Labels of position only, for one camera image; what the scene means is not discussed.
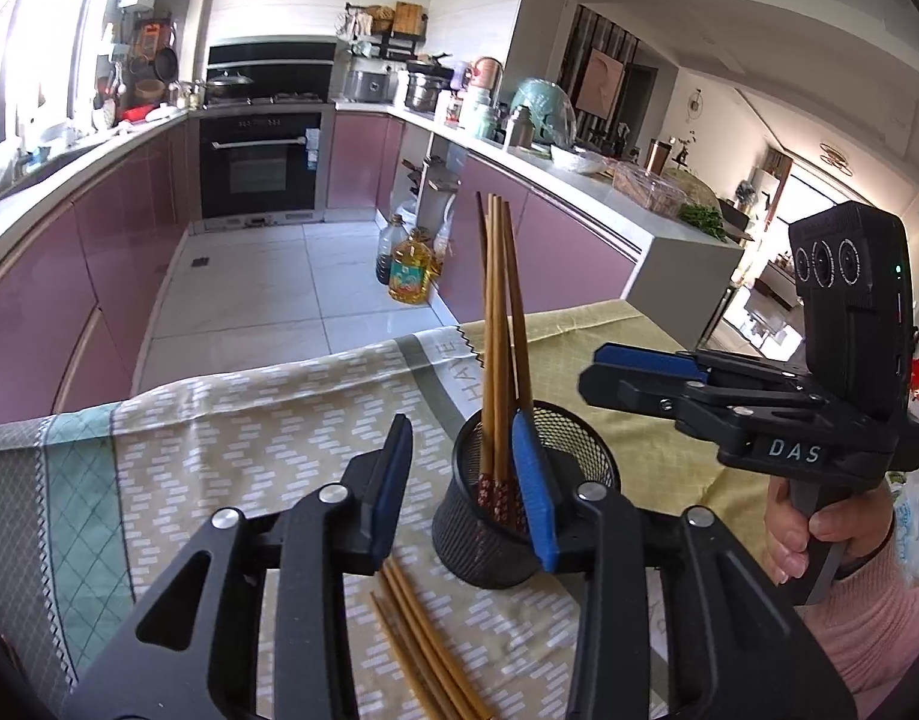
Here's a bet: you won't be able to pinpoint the wooden chopstick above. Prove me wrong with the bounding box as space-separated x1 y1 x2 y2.
378 567 464 718
370 593 446 720
500 200 534 413
384 556 496 720

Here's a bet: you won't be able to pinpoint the black mesh utensil cup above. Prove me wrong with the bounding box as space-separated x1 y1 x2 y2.
432 401 620 590

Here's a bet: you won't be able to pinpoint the dark chopstick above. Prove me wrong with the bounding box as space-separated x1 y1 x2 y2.
475 192 493 514

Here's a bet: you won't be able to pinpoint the pink sleeved forearm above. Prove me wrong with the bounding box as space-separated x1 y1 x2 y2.
800 536 919 718

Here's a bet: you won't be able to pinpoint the pink kitchen cabinets right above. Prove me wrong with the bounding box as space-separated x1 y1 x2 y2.
337 103 653 322

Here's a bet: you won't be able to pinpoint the pink kitchen cabinets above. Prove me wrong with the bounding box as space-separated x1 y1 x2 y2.
0 117 199 422
337 103 653 322

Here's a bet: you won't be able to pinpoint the pink kitchen cabinets left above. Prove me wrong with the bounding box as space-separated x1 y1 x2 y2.
0 117 199 422

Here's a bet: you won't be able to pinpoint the right hand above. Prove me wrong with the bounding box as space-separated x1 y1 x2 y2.
764 478 894 583

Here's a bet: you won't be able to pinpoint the patterned tablecloth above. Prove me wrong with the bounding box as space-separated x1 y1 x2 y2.
0 301 767 718

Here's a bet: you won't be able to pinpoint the yellow cooking oil bottle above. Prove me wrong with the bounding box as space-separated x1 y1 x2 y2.
388 229 435 304

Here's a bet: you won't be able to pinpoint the green food cover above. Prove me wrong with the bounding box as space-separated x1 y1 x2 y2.
511 78 576 149

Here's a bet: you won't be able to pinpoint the dark sauce bottle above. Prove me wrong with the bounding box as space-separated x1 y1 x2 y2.
375 215 407 286

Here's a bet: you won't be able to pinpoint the silver cooking pot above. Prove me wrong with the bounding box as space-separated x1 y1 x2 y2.
404 71 450 112

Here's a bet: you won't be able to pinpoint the black built-in oven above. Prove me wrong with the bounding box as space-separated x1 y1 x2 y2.
199 104 334 227

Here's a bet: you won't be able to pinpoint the black range hood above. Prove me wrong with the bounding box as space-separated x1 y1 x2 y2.
205 36 339 103

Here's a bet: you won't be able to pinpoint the black camera box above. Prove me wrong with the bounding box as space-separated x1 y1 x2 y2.
788 202 915 422

